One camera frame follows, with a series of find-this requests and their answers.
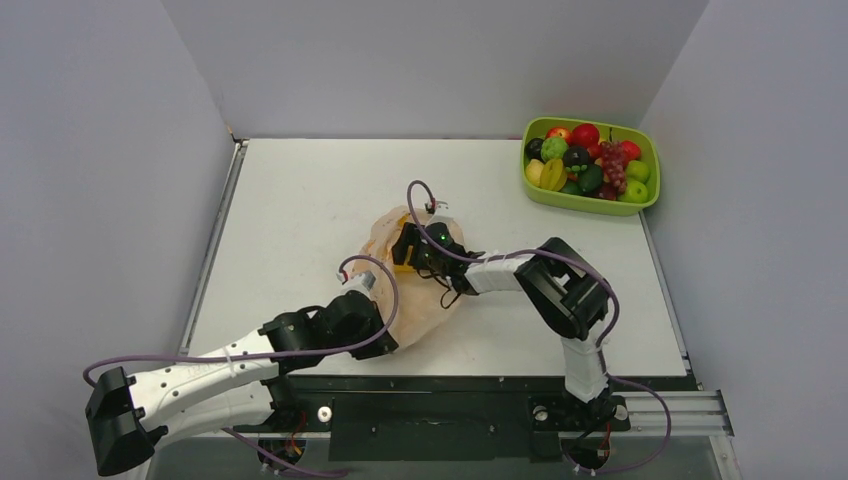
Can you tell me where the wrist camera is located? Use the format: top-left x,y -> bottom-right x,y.
340,271 -> 376,297
425,200 -> 454,226

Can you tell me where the aluminium table rail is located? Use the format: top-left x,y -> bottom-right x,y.
177,139 -> 249,357

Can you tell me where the translucent orange plastic bag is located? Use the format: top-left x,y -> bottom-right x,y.
349,205 -> 468,351

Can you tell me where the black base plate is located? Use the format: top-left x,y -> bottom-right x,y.
237,375 -> 635,463

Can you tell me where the green lime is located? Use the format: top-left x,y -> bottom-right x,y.
559,180 -> 584,196

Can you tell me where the purple grape bunch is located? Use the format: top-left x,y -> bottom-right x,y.
599,141 -> 630,195

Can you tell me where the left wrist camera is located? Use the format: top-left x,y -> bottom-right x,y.
340,271 -> 376,297

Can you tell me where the yellow lemon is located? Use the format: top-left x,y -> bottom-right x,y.
524,159 -> 545,188

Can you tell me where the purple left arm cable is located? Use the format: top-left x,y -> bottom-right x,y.
82,254 -> 401,480

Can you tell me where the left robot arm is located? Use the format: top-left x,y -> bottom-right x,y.
83,287 -> 399,477

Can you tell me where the red pomegranate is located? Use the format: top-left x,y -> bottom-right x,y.
571,123 -> 600,149

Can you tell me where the green plastic fruit tray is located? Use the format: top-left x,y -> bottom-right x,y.
520,117 -> 661,216

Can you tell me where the red apple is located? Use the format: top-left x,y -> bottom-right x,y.
545,126 -> 572,144

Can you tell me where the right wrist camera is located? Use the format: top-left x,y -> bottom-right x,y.
425,200 -> 454,226

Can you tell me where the green guava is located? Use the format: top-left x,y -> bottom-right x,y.
540,136 -> 569,163

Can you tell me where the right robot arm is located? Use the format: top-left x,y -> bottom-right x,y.
390,222 -> 629,432

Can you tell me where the dark green avocado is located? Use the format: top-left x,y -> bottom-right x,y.
577,164 -> 604,195

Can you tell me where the green apple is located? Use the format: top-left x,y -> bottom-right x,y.
625,160 -> 651,184

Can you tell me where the dark mangosteen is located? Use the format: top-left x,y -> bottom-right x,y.
562,145 -> 592,174

